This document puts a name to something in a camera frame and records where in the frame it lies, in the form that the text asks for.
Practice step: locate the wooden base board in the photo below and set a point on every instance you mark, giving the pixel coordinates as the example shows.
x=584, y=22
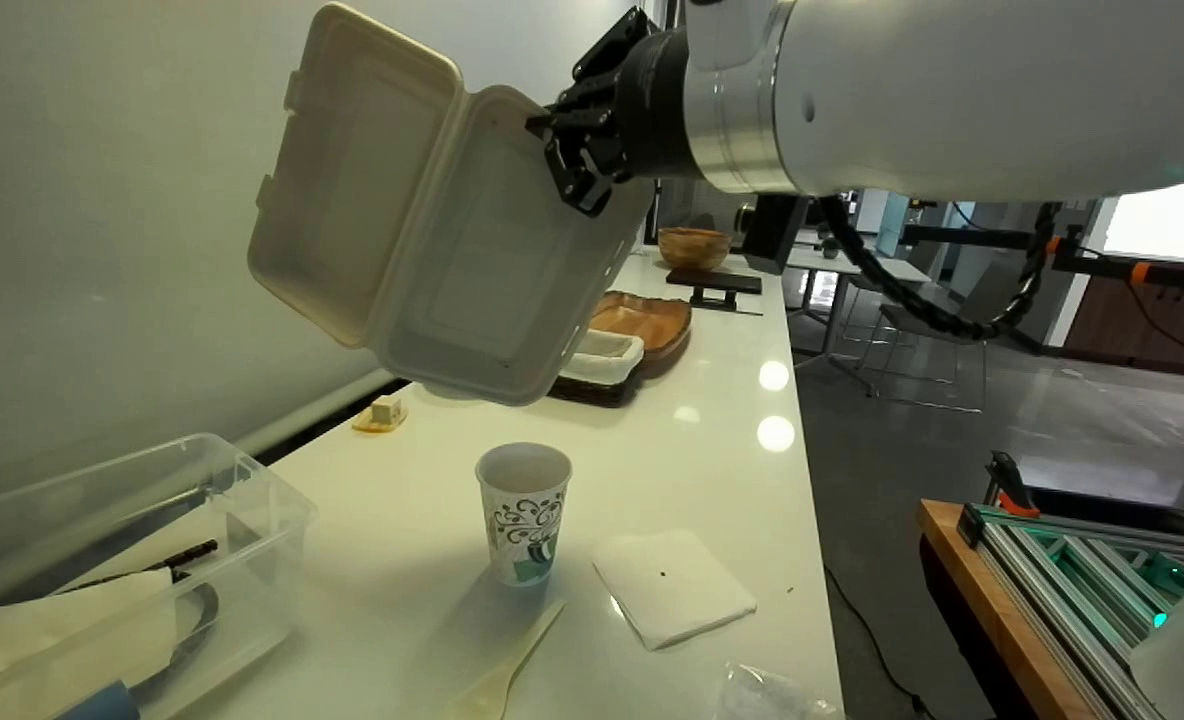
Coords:
x=1011, y=651

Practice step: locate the cloth lined dark basket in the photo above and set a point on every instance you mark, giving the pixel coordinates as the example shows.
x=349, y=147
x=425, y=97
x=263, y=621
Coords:
x=602, y=363

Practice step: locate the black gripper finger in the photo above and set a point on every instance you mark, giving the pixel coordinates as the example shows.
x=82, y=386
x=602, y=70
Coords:
x=576, y=151

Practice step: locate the beige clamshell lunch pack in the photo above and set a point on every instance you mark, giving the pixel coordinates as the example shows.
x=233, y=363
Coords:
x=419, y=218

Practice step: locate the small yellow white object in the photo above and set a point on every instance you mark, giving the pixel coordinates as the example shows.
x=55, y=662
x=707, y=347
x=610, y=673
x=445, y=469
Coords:
x=380, y=412

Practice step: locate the black orange clamp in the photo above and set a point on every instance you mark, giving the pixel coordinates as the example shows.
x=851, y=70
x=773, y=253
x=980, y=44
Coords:
x=1007, y=489

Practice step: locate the white paper napkin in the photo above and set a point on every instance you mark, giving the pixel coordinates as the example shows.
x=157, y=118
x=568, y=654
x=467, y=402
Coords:
x=670, y=586

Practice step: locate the white crumpled cloth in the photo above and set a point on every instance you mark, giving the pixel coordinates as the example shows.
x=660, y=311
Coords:
x=71, y=646

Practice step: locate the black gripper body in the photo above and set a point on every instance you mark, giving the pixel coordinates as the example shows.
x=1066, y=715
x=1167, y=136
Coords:
x=626, y=101

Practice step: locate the large wooden tray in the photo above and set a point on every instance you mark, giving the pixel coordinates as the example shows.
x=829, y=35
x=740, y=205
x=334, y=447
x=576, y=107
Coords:
x=666, y=325

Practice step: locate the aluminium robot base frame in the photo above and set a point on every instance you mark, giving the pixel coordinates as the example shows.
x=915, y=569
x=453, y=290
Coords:
x=1113, y=599

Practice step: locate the clear plastic bag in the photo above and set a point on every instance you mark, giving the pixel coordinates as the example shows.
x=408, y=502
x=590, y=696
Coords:
x=755, y=693

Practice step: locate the clear plastic storage bin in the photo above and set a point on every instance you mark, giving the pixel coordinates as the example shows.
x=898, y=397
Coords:
x=204, y=514

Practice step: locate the patterned paper cup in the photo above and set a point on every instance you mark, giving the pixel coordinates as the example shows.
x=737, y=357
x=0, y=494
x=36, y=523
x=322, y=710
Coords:
x=522, y=494

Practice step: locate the woven wooden bowl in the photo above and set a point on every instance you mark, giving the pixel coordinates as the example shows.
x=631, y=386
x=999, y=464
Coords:
x=697, y=250

